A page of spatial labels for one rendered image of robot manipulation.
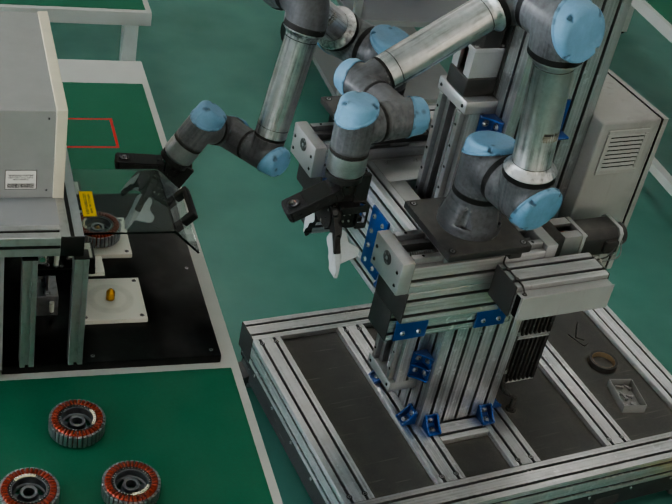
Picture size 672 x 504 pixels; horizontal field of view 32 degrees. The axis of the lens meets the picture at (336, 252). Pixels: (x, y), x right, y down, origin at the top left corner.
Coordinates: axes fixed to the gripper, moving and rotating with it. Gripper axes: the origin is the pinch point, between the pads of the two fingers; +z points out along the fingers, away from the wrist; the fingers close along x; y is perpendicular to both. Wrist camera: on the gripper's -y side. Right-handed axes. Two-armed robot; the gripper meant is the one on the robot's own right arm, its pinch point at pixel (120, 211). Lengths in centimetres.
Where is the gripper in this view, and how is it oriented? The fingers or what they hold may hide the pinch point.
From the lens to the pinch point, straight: 290.1
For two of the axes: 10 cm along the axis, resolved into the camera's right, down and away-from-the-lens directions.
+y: 7.5, 4.2, 5.2
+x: -2.0, -6.0, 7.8
